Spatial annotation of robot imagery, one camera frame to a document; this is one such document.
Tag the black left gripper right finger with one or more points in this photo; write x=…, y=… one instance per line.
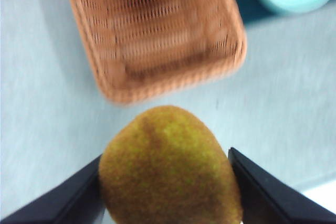
x=270, y=197

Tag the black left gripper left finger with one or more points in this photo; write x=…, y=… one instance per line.
x=57, y=203

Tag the brown wicker basket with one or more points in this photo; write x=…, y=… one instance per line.
x=157, y=43

